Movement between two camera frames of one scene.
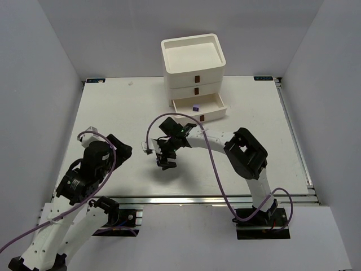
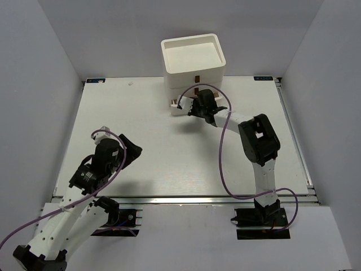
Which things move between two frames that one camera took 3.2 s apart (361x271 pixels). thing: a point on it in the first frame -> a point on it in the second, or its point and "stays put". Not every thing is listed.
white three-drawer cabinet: (193, 68) stays put
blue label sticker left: (95, 80) stays put
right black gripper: (164, 158) -> (196, 107)
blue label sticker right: (263, 78) stays put
